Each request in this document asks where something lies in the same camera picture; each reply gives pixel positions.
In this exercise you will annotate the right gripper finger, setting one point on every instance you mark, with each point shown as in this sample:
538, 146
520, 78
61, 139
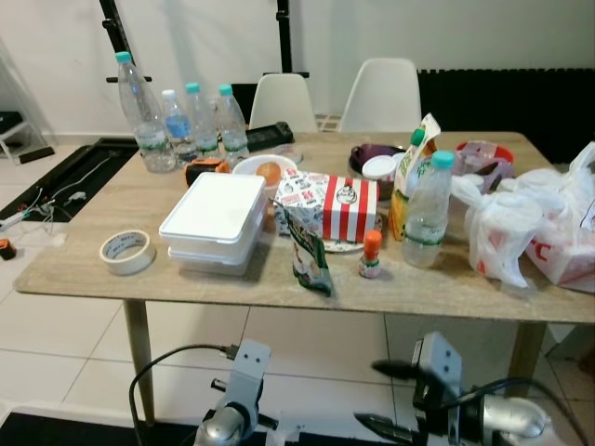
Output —
390, 430
398, 370

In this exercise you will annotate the orange-capped hot sauce bottle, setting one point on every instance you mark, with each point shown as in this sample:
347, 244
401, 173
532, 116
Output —
372, 255

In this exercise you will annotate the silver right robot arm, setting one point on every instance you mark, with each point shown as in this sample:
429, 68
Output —
507, 418

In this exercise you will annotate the green white snack pouch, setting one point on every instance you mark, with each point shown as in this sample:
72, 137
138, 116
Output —
307, 251

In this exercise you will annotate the beige masking tape roll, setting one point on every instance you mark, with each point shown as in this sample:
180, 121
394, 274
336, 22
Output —
125, 266

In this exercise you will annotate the medium teal-capped water bottle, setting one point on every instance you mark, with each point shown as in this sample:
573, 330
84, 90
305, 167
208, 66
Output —
428, 218

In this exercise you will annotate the red white striped food box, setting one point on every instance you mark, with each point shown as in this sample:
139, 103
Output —
344, 209

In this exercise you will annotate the white foam food box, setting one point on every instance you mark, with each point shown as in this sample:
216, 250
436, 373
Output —
216, 214

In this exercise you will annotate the knotted white plastic bag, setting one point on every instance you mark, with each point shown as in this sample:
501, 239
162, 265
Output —
502, 232

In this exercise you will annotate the yellow green drink pouch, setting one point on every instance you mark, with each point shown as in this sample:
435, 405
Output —
407, 186

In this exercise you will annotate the white round lid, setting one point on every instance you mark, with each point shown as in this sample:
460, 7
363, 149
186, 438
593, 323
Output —
381, 167

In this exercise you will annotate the light wooden dining table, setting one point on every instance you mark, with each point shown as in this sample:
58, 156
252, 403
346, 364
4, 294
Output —
93, 214

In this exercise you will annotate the orange black small device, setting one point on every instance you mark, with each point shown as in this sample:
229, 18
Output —
206, 170

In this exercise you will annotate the white red-print plastic bag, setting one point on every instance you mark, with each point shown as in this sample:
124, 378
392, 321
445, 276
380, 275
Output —
562, 232

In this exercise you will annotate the white fruit bowl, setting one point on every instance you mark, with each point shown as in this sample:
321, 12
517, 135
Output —
246, 169

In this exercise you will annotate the orange fruit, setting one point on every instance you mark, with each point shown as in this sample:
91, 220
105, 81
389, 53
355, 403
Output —
270, 172

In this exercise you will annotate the purple bowl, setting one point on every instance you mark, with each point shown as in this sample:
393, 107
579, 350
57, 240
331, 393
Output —
364, 154

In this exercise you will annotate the red bowl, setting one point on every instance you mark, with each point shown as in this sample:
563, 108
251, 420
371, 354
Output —
495, 150

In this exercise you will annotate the black rectangular remote device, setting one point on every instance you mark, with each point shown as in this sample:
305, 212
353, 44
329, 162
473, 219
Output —
270, 137

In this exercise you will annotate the black exercise floor mat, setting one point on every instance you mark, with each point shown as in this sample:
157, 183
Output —
74, 172

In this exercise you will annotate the small blue-label water bottle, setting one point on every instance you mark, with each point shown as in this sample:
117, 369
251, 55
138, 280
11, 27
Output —
178, 130

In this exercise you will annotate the small clear water bottle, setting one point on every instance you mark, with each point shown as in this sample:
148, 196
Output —
202, 125
232, 125

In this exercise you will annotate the large clear water bottle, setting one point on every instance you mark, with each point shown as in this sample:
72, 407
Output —
139, 121

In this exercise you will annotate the white plastic chair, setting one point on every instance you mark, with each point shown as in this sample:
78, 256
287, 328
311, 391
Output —
381, 93
284, 102

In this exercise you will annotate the white step stool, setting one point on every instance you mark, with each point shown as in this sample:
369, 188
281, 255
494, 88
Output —
19, 130

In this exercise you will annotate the upright black metal stand pole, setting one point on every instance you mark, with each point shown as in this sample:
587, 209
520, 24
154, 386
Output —
284, 32

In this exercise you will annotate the slanted black metal stand pole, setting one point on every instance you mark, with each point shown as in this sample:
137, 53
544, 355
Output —
110, 23

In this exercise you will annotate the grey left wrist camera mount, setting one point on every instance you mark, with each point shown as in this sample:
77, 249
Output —
246, 372

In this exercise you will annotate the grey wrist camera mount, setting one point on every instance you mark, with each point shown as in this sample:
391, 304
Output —
437, 367
246, 372

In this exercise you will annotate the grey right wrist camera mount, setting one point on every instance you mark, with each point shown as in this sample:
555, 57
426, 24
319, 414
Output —
437, 367

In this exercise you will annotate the black foam wall panel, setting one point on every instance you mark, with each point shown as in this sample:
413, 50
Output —
507, 102

